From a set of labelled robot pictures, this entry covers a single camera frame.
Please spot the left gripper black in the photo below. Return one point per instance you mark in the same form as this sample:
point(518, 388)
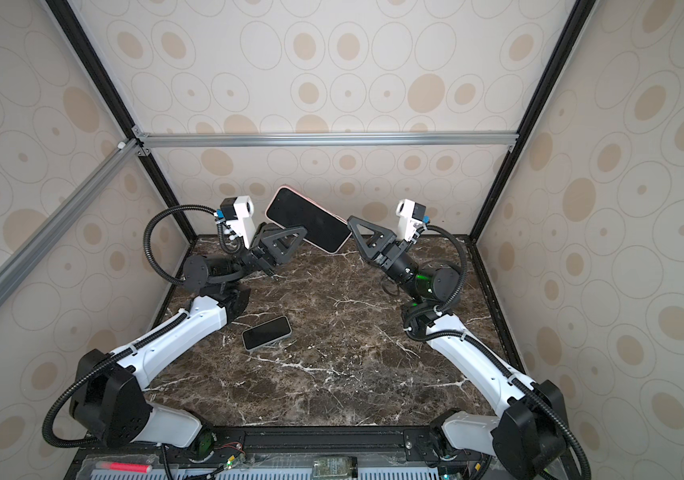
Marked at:
point(259, 258)

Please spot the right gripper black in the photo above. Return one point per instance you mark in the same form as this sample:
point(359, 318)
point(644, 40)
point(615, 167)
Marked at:
point(384, 252)

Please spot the phone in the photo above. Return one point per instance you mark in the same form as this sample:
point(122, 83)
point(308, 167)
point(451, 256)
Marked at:
point(266, 333)
point(325, 230)

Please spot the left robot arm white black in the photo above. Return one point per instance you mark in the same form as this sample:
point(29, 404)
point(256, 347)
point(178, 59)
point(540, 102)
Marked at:
point(108, 399)

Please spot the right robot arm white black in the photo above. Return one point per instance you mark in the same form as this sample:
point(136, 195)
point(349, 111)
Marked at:
point(528, 430)

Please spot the phone in clear case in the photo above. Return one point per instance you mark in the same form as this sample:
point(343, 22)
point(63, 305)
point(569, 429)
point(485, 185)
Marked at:
point(266, 333)

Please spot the small circuit board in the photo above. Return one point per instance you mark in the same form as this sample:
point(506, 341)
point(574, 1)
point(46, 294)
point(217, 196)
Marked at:
point(335, 468)

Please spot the pink marker pen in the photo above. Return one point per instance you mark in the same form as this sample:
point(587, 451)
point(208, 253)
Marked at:
point(124, 467)

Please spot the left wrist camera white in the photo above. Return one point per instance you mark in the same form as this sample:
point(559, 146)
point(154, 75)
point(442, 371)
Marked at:
point(235, 222)

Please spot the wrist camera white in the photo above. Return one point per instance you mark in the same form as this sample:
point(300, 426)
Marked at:
point(235, 222)
point(411, 220)

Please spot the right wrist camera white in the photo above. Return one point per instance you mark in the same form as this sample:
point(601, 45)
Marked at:
point(411, 220)

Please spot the horizontal aluminium rail back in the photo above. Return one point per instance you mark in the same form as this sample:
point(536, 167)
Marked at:
point(333, 139)

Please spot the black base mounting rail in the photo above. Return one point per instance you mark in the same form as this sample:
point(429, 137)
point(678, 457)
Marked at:
point(383, 452)

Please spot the diagonal aluminium rail left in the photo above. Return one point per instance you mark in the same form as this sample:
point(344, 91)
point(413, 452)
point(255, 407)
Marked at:
point(41, 242)

